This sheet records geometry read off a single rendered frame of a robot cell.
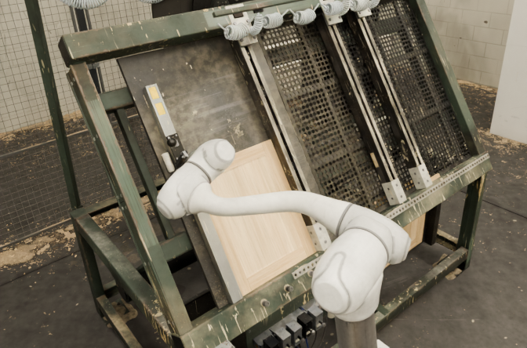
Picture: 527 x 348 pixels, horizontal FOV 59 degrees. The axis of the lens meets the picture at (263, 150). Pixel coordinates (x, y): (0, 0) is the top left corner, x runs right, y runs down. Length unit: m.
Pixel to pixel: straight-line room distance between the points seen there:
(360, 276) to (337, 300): 0.07
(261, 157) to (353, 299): 1.16
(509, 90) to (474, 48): 1.81
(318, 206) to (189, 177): 0.39
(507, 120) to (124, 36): 4.50
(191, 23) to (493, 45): 5.53
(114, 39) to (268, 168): 0.86
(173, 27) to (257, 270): 1.08
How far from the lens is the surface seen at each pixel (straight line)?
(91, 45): 1.91
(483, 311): 3.42
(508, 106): 5.63
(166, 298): 1.88
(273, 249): 2.11
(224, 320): 1.98
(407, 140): 2.69
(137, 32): 1.99
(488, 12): 7.12
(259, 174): 2.12
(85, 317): 3.46
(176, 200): 1.38
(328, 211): 1.29
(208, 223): 1.95
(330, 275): 1.10
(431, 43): 3.17
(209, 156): 1.42
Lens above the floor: 2.30
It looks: 27 degrees down
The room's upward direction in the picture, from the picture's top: 3 degrees counter-clockwise
